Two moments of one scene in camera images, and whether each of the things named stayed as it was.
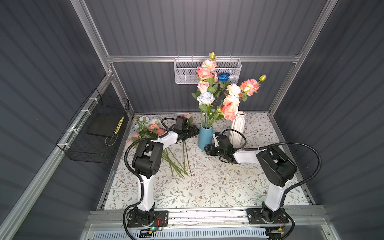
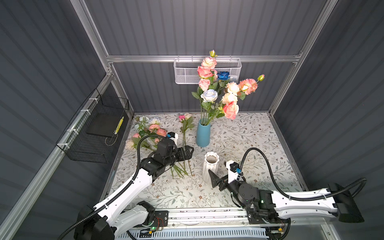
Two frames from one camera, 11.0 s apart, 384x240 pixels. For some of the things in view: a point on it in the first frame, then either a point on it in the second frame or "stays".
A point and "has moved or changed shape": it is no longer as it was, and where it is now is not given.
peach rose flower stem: x=249 y=87 stays
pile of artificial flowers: x=150 y=128 stays
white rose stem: x=205 y=99 has moved or changed shape
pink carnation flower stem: x=211 y=64 stays
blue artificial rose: x=223 y=80 stays
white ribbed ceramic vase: x=238 y=123 to x=211 y=161
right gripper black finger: x=211 y=150 to x=214 y=179
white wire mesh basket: x=185 y=69 stays
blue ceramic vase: x=205 y=134 stays
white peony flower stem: x=234 y=90 to x=232 y=88
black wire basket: x=90 y=135 stays
